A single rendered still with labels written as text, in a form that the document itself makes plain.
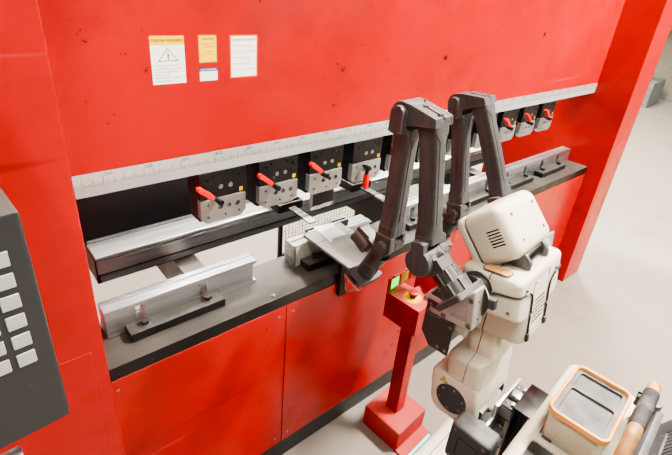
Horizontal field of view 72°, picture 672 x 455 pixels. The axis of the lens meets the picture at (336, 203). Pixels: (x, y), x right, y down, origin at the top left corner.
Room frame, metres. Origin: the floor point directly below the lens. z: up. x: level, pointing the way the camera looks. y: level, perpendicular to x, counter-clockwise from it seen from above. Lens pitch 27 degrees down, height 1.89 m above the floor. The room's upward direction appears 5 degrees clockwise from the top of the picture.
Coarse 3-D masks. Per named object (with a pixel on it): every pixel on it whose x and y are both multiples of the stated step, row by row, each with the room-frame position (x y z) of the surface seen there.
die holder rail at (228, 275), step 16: (240, 256) 1.35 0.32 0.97; (192, 272) 1.23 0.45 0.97; (208, 272) 1.24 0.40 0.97; (224, 272) 1.25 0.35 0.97; (240, 272) 1.29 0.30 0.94; (144, 288) 1.13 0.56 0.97; (160, 288) 1.14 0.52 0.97; (176, 288) 1.14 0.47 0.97; (192, 288) 1.18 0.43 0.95; (208, 288) 1.21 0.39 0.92; (224, 288) 1.25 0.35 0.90; (112, 304) 1.04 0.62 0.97; (128, 304) 1.05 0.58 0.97; (144, 304) 1.08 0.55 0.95; (160, 304) 1.10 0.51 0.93; (176, 304) 1.14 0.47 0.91; (112, 320) 1.01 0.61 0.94; (128, 320) 1.04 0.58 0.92; (112, 336) 1.01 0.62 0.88
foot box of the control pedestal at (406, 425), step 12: (384, 396) 1.54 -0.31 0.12; (408, 396) 1.56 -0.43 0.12; (372, 408) 1.47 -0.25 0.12; (384, 408) 1.48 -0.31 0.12; (408, 408) 1.49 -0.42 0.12; (420, 408) 1.49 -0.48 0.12; (372, 420) 1.45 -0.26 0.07; (384, 420) 1.41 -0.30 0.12; (396, 420) 1.42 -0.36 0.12; (408, 420) 1.42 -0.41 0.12; (420, 420) 1.47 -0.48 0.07; (384, 432) 1.40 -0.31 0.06; (396, 432) 1.36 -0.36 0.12; (408, 432) 1.41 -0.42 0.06; (420, 432) 1.45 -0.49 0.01; (396, 444) 1.35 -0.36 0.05; (408, 444) 1.38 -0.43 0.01
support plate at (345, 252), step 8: (336, 224) 1.58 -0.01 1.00; (312, 232) 1.51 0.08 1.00; (344, 232) 1.53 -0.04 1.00; (352, 232) 1.53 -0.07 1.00; (312, 240) 1.45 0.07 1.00; (320, 240) 1.45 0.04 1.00; (328, 240) 1.46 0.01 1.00; (344, 240) 1.47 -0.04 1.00; (320, 248) 1.41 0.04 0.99; (328, 248) 1.40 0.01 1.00; (336, 248) 1.41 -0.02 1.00; (344, 248) 1.41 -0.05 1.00; (352, 248) 1.42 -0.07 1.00; (336, 256) 1.36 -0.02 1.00; (344, 256) 1.36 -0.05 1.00; (352, 256) 1.37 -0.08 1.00; (360, 256) 1.37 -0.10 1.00; (344, 264) 1.31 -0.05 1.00; (352, 264) 1.32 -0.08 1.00
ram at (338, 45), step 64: (64, 0) 1.01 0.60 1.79; (128, 0) 1.10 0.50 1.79; (192, 0) 1.20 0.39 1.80; (256, 0) 1.32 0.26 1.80; (320, 0) 1.46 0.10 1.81; (384, 0) 1.64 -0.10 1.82; (448, 0) 1.87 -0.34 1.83; (512, 0) 2.16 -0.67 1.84; (576, 0) 2.56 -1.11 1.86; (64, 64) 1.00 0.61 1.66; (128, 64) 1.09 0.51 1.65; (192, 64) 1.19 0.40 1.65; (320, 64) 1.47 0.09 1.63; (384, 64) 1.67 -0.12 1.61; (448, 64) 1.92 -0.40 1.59; (512, 64) 2.25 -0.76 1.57; (576, 64) 2.71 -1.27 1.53; (64, 128) 0.98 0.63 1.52; (128, 128) 1.08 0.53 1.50; (192, 128) 1.19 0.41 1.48; (256, 128) 1.32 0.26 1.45; (320, 128) 1.49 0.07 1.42
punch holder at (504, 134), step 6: (498, 114) 2.29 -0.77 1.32; (504, 114) 2.27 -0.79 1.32; (510, 114) 2.31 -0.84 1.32; (516, 114) 2.36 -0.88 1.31; (498, 120) 2.28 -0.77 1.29; (510, 120) 2.32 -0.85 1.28; (516, 120) 2.37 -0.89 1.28; (498, 126) 2.28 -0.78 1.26; (504, 126) 2.29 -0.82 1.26; (504, 132) 2.30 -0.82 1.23; (510, 132) 2.34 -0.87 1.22; (504, 138) 2.31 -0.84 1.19; (510, 138) 2.35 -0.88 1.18
